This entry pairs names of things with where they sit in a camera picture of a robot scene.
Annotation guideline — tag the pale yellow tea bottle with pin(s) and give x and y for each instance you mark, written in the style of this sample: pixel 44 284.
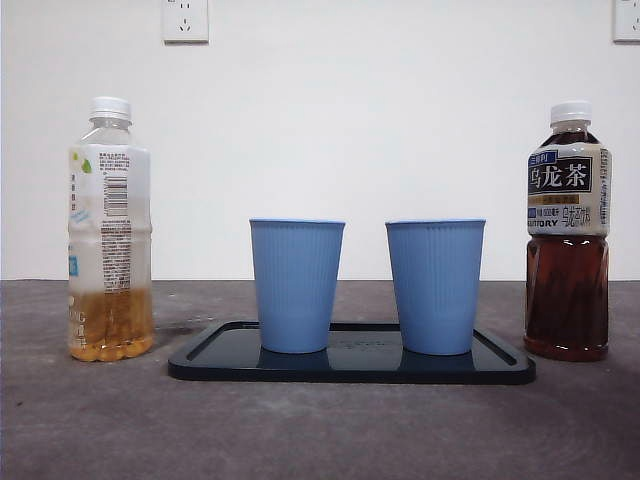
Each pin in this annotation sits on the pale yellow tea bottle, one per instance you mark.
pixel 110 280

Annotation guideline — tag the dark oolong tea bottle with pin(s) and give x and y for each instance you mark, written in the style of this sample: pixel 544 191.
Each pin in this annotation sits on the dark oolong tea bottle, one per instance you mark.
pixel 567 280

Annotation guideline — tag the blue ribbed cup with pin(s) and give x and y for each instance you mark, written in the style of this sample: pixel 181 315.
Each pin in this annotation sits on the blue ribbed cup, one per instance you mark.
pixel 296 285
pixel 434 285

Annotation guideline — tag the dark blue rectangular tray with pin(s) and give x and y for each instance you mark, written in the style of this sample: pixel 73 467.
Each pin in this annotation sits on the dark blue rectangular tray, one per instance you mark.
pixel 360 367

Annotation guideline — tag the white wall socket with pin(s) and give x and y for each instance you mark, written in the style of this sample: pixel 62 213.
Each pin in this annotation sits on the white wall socket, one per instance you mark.
pixel 627 20
pixel 184 20

